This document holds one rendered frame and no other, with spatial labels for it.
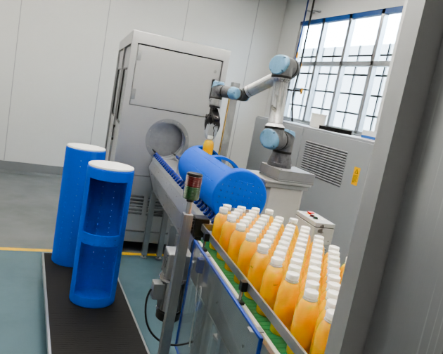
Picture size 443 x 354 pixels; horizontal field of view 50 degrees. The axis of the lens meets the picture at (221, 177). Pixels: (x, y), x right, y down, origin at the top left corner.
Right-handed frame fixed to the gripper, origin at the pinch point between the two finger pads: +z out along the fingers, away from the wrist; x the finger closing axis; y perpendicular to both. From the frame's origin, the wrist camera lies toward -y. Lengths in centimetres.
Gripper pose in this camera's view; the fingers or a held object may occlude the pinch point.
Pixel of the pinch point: (209, 136)
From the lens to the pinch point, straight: 302.4
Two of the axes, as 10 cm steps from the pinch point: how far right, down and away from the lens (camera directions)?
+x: -9.4, -1.2, -3.1
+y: -2.8, -2.1, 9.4
